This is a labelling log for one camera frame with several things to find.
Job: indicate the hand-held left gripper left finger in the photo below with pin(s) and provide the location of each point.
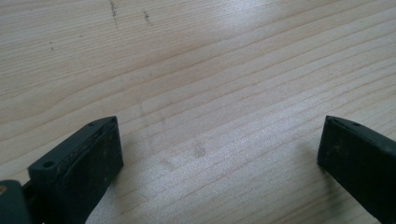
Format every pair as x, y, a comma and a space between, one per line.
77, 174

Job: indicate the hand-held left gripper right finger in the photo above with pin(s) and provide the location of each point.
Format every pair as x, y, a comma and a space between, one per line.
361, 161

